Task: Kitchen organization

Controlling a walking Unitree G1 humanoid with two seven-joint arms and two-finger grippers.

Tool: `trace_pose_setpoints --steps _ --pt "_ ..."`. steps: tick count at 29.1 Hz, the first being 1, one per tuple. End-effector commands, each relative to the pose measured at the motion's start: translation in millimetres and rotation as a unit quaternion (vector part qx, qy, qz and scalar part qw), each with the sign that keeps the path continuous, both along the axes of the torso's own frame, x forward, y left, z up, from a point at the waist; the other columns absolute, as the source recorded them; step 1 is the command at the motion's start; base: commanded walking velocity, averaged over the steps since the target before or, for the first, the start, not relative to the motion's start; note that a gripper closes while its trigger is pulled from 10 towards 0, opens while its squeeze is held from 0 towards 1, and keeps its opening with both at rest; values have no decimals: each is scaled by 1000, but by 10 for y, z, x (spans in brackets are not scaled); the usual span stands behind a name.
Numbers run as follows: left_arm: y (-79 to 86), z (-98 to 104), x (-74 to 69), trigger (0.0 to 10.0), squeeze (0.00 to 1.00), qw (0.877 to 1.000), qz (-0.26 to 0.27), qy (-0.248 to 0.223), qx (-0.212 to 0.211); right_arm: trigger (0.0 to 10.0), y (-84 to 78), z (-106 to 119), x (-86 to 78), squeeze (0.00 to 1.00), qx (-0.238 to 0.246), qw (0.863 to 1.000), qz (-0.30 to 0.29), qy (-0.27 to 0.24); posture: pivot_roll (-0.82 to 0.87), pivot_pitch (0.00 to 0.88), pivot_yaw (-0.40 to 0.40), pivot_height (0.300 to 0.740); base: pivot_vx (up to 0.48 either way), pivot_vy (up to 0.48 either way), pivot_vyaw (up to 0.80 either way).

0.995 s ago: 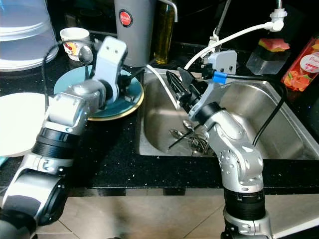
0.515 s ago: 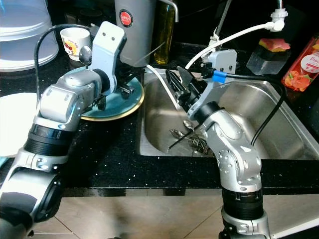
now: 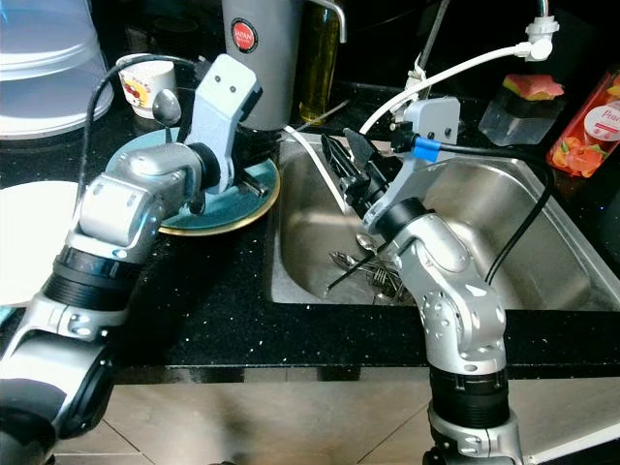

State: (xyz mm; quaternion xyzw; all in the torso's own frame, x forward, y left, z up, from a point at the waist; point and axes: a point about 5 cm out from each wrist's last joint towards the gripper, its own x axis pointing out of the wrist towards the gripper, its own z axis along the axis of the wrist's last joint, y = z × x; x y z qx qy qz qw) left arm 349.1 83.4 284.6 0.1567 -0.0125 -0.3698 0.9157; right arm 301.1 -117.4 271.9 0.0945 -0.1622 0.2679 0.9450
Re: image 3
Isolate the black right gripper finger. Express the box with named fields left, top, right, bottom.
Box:
left=344, top=126, right=387, bottom=166
left=322, top=134, right=361, bottom=190

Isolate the teal plate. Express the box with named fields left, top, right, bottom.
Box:
left=102, top=126, right=282, bottom=236

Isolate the olive oil bottle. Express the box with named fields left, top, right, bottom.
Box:
left=295, top=0, right=340, bottom=125

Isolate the black chopstick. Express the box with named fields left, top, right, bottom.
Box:
left=326, top=247, right=388, bottom=291

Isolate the metal fork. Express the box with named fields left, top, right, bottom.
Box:
left=363, top=263, right=408, bottom=303

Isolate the white printed cup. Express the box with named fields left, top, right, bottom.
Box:
left=118, top=55, right=175, bottom=119

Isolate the chrome faucet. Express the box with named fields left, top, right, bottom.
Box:
left=407, top=0, right=558, bottom=98

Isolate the clear plastic sponge holder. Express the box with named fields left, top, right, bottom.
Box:
left=480, top=85, right=565, bottom=146

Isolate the pink yellow sponge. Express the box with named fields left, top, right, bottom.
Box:
left=504, top=73, right=565, bottom=101

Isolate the stainless steel sink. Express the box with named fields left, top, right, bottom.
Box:
left=269, top=136, right=620, bottom=313

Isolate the peach dish soap bottle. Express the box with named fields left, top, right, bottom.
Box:
left=545, top=70, right=620, bottom=178

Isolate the clear stacked plastic container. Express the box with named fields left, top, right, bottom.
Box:
left=0, top=0, right=103, bottom=141

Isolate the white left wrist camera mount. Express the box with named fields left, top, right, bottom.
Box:
left=197, top=53, right=264, bottom=195

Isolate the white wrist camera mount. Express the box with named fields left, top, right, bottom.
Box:
left=373, top=95, right=461, bottom=229
left=197, top=53, right=264, bottom=195

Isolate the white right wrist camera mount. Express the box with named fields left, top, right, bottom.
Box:
left=373, top=95, right=461, bottom=229

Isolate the white flexible hose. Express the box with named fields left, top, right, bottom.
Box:
left=281, top=34, right=558, bottom=214

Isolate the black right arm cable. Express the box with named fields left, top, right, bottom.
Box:
left=417, top=136, right=555, bottom=282

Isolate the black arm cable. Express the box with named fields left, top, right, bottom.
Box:
left=87, top=53, right=209, bottom=195
left=417, top=136, right=555, bottom=282

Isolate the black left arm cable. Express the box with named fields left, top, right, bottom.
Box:
left=87, top=53, right=209, bottom=195

